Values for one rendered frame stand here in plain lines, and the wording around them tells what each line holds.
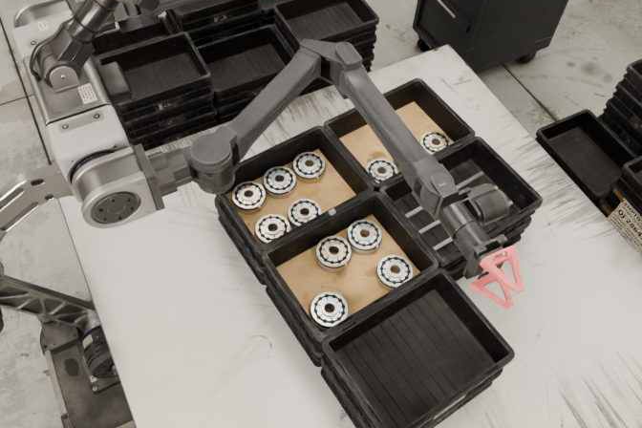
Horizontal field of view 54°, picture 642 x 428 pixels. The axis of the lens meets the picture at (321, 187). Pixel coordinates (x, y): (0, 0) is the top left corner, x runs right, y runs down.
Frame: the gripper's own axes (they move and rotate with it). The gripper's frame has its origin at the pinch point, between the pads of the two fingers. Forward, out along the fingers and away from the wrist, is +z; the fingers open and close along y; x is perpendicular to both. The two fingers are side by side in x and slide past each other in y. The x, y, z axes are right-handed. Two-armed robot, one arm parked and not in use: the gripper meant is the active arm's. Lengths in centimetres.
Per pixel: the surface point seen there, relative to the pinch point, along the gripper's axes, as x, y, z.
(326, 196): -1, 62, -70
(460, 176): -44, 63, -59
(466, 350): -13, 63, -10
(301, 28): -45, 95, -180
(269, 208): 17, 62, -73
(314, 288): 16, 62, -44
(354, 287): 6, 62, -39
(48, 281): 97, 143, -132
